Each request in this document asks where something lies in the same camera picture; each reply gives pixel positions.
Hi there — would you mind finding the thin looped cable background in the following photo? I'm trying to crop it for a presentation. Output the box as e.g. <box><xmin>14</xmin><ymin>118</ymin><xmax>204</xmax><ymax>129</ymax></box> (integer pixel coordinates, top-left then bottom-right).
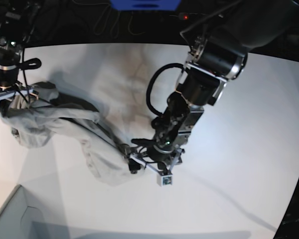
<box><xmin>92</xmin><ymin>9</ymin><xmax>145</xmax><ymax>40</ymax></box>

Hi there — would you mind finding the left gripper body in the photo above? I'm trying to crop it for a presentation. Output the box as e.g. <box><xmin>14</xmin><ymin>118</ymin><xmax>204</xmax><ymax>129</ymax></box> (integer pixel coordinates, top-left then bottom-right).
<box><xmin>126</xmin><ymin>146</ymin><xmax>185</xmax><ymax>176</ymax></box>

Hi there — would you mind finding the grey bin at corner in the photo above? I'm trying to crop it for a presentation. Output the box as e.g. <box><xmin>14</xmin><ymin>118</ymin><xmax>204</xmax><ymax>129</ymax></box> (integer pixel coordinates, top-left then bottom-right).
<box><xmin>0</xmin><ymin>185</ymin><xmax>70</xmax><ymax>239</ymax></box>

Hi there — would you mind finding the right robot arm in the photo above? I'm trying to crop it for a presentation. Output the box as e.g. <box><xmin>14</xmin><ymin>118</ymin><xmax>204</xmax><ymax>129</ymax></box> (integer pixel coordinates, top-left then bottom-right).
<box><xmin>0</xmin><ymin>0</ymin><xmax>44</xmax><ymax>106</ymax></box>

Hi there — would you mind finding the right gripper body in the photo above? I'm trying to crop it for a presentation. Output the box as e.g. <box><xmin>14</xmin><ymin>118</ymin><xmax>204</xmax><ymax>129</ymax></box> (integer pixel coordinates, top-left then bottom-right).
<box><xmin>0</xmin><ymin>83</ymin><xmax>38</xmax><ymax>103</ymax></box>

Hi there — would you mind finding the blue box at top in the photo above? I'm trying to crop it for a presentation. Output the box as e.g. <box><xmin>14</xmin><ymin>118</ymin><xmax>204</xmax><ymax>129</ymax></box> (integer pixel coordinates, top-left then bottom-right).
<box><xmin>110</xmin><ymin>0</ymin><xmax>181</xmax><ymax>11</ymax></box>

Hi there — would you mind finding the light grey t-shirt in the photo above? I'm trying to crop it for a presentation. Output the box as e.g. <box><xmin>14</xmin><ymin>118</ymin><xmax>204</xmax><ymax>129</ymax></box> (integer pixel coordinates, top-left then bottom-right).
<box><xmin>0</xmin><ymin>82</ymin><xmax>146</xmax><ymax>186</ymax></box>

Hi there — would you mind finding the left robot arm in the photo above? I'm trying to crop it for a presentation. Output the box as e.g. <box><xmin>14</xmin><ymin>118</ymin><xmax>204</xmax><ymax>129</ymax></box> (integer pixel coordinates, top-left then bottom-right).
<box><xmin>124</xmin><ymin>0</ymin><xmax>299</xmax><ymax>186</ymax></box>

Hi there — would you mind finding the black power strip red light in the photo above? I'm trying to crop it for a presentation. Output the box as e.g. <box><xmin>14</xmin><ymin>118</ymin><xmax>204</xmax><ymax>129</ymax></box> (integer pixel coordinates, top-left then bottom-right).
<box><xmin>177</xmin><ymin>12</ymin><xmax>207</xmax><ymax>22</ymax></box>

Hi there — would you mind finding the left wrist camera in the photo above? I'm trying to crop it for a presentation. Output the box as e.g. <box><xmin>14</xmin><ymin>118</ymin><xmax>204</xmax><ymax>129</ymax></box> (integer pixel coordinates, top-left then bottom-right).
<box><xmin>157</xmin><ymin>175</ymin><xmax>173</xmax><ymax>187</ymax></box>

